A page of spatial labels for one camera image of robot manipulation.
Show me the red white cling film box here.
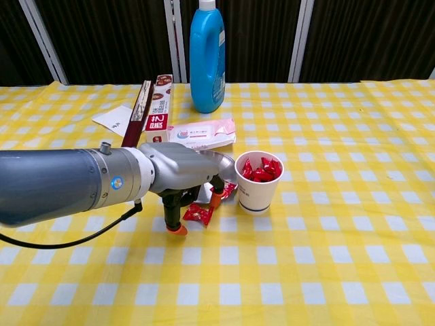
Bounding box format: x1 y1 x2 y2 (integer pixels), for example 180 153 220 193
145 74 175 145

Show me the black pleated curtain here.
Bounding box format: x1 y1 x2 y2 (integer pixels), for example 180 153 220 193
300 0 435 84
0 0 55 88
33 0 173 85
181 0 302 84

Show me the pink white wet wipes pack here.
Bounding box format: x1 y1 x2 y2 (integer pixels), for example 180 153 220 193
167 117 237 151

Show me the blue detergent bottle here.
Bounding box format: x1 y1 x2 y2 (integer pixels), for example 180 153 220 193
189 0 227 114

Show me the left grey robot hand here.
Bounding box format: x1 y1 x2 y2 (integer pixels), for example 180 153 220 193
139 142 225 237

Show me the white paper note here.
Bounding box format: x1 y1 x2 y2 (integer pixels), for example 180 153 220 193
91 105 134 138

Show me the yellow white checkered tablecloth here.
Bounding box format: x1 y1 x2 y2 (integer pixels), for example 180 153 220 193
0 79 435 326

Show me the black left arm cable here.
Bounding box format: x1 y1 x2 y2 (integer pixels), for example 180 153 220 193
0 200 143 251

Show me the white paper cup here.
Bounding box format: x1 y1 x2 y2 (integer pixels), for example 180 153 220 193
234 150 285 215

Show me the silver metal plate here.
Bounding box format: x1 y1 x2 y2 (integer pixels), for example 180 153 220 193
196 150 239 204

